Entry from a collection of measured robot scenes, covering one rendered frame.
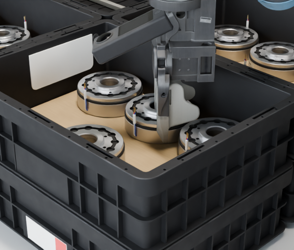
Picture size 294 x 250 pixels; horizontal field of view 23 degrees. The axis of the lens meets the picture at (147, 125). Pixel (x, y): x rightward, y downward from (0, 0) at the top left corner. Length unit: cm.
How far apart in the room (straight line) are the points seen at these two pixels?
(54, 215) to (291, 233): 36
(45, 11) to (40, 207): 45
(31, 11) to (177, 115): 47
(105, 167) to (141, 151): 21
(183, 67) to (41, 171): 23
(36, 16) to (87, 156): 56
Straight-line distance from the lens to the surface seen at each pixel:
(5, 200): 109
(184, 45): 96
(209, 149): 84
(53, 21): 132
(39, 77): 114
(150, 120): 103
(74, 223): 93
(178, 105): 100
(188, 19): 97
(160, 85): 96
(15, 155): 99
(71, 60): 117
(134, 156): 101
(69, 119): 111
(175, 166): 80
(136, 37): 97
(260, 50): 127
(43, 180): 95
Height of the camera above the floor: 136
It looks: 29 degrees down
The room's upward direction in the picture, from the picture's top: straight up
